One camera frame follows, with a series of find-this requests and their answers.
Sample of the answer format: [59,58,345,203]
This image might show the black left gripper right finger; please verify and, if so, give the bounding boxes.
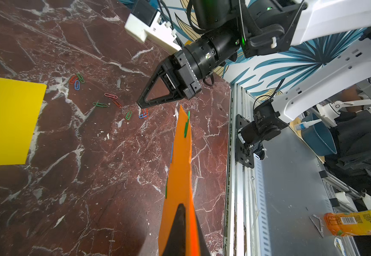
[196,216,211,256]

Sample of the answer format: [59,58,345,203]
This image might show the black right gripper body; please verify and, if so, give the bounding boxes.
[171,1,307,100]

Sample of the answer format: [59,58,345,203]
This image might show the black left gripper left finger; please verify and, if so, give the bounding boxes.
[163,204,186,256]

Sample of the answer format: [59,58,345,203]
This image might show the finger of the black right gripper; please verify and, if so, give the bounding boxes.
[137,59,184,109]

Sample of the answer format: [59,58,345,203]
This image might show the orange paper sheet stack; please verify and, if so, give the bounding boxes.
[158,107,200,256]

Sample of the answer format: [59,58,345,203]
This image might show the yellow paper sheet stack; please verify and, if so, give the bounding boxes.
[0,78,47,165]

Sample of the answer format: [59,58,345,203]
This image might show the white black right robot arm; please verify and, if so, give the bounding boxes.
[125,1,371,146]

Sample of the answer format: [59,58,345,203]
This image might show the red paperclip on orange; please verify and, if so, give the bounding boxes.
[139,109,149,119]

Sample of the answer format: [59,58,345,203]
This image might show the pink paperclip on yellow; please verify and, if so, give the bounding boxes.
[104,93,118,99]

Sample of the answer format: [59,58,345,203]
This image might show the red paperclip on yellow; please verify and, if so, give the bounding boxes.
[112,99,122,109]

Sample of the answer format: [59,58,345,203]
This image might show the green paperclip on yellow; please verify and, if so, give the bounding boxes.
[125,111,132,121]

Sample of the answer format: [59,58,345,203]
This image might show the blue paperclip on orange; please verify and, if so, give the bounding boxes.
[170,143,174,164]

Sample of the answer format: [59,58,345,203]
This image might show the dark green paperclip on green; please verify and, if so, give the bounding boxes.
[93,102,109,108]

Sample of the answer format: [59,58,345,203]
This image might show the blue paperclip on green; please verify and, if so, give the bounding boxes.
[74,80,80,91]

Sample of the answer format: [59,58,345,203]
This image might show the red paperclip on green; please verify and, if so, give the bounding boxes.
[69,75,78,84]

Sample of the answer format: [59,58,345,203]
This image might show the teal plastic bin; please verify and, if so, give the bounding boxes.
[302,122,337,156]

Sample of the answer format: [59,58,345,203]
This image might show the orange drink bottle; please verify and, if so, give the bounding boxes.
[324,210,371,237]

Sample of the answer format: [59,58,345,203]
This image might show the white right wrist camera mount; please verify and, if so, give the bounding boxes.
[125,1,181,54]

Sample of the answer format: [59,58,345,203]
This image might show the aluminium front rail frame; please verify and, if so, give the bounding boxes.
[223,83,360,256]

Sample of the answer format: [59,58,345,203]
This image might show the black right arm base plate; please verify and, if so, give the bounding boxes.
[235,114,265,169]

